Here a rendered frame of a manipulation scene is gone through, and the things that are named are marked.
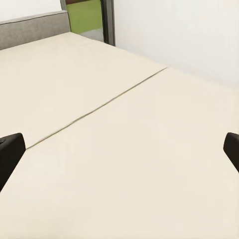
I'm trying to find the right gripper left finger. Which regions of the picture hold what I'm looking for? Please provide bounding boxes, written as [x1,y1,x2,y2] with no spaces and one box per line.
[0,132,26,192]

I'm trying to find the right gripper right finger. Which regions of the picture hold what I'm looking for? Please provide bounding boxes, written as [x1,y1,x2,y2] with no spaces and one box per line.
[223,132,239,173]

